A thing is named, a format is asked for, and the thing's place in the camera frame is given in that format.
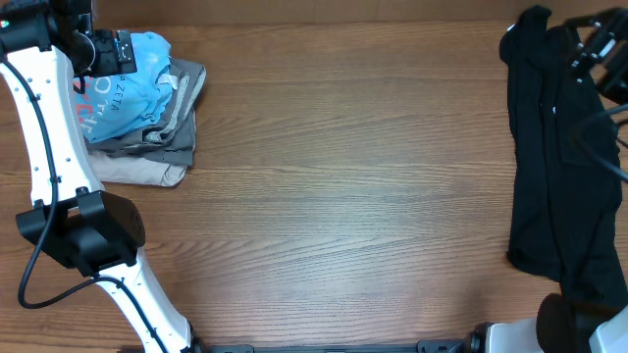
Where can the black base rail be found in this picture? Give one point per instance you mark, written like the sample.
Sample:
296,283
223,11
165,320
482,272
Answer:
422,346

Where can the black garment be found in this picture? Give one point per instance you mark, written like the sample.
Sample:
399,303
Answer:
564,203

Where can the beige folded garment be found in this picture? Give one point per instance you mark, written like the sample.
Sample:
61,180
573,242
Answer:
135,170

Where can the light blue t-shirt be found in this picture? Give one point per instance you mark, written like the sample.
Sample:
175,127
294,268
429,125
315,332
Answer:
112,106

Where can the grey folded shorts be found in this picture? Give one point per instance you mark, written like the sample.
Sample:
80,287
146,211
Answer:
172,140

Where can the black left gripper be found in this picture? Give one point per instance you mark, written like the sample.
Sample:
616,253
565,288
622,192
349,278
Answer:
110,64

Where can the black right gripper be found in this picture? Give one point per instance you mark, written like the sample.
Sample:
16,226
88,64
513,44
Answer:
614,30

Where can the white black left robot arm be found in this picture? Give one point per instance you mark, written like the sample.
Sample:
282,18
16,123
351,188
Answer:
48,50

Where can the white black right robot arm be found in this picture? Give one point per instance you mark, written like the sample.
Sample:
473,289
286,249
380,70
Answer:
562,324

